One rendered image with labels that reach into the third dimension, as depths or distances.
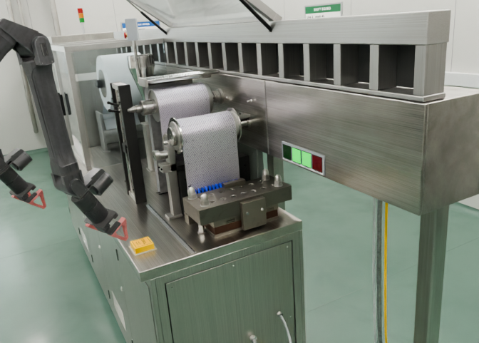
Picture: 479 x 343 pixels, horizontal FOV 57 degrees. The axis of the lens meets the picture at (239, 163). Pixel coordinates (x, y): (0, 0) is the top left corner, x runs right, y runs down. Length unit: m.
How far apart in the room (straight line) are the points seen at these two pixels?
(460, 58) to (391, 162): 2.77
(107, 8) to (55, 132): 6.10
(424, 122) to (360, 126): 0.23
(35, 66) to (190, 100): 0.88
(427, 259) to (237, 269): 0.66
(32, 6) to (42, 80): 5.93
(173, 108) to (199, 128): 0.24
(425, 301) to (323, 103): 0.72
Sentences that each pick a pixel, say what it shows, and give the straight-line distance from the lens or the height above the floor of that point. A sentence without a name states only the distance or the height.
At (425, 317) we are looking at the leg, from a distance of 1.64.
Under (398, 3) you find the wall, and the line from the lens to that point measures 4.40.
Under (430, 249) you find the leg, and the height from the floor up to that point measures 0.95.
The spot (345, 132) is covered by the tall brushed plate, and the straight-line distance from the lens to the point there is 1.40.
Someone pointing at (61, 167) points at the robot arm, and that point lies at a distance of 1.30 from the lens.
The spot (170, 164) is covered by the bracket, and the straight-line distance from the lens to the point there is 1.81.
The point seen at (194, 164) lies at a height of 1.14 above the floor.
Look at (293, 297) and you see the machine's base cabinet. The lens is 1.92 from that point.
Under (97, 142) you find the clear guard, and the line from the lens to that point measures 2.71.
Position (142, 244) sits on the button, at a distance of 1.66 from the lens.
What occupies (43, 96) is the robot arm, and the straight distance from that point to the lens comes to 1.26.
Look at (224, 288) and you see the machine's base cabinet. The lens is 1.72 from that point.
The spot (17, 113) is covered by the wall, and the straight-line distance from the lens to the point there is 7.21.
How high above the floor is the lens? 1.66
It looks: 18 degrees down
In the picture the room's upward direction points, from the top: 4 degrees counter-clockwise
